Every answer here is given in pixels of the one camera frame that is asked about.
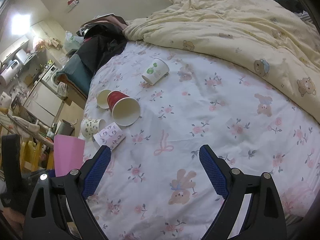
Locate pink faceted cup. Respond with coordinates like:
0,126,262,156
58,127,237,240
54,134,85,177

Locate yellow cartoon paper cup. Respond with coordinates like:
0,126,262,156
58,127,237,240
80,119,106,139

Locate pink pattern paper cup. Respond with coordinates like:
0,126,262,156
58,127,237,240
93,122,125,151

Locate red corrugated paper cup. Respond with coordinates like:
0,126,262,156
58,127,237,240
107,90,141,126

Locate green print white paper cup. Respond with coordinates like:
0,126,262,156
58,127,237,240
96,89,111,109

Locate white cup green circles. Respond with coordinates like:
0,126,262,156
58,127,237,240
142,58,170,86

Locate yellow wooden rack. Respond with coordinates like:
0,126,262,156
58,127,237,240
19,140,54,173

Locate grey trash bin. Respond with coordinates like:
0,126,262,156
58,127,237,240
56,120,74,136

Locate white kitchen cabinets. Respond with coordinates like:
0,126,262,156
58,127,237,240
23,81,62,127

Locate white washing machine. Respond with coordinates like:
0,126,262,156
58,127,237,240
41,64,60,93

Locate floral white bed sheet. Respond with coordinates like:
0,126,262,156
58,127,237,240
84,42,319,239

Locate teal bed footboard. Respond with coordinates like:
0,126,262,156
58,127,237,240
56,54,93,97

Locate white plastic bag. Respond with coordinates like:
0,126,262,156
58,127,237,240
63,31,84,53

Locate white range hood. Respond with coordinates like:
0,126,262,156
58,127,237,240
1,35,34,72

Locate cream bear print duvet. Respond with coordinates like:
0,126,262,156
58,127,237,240
124,0,319,119

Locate dark clothes pile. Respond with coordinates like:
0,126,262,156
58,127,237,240
75,14,127,74

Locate red white wall hanging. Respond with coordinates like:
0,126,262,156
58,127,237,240
66,0,80,13

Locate dark clothing by wall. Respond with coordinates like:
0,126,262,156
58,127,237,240
275,0,313,23

